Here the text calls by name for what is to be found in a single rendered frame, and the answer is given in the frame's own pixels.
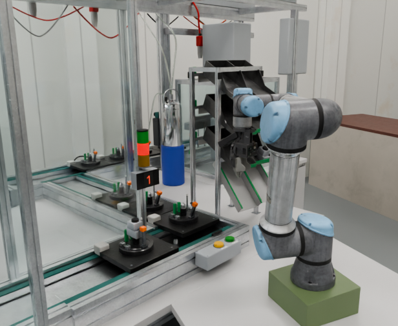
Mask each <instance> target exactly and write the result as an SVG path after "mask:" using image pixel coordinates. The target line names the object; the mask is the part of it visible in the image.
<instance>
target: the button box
mask: <svg viewBox="0 0 398 326"><path fill-rule="evenodd" d="M219 241H221V242H223V243H224V246H223V247H220V248H218V247H215V246H214V243H213V244H210V245H209V246H207V247H205V248H203V249H200V250H198V251H196V252H195V265H196V266H199V267H200V268H202V269H204V270H207V271H208V270H210V269H212V268H214V267H216V266H218V265H220V264H221V263H223V262H225V261H227V260H228V259H231V258H232V257H234V256H236V255H238V254H240V253H241V240H239V239H236V238H235V240H234V241H233V242H227V241H225V238H223V239H221V240H219Z"/></svg>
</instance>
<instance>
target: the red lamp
mask: <svg viewBox="0 0 398 326"><path fill-rule="evenodd" d="M137 150H138V155H149V143H147V144H138V143H137Z"/></svg>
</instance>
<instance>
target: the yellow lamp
mask: <svg viewBox="0 0 398 326"><path fill-rule="evenodd" d="M138 166H139V167H147V166H150V158H149V155H138Z"/></svg>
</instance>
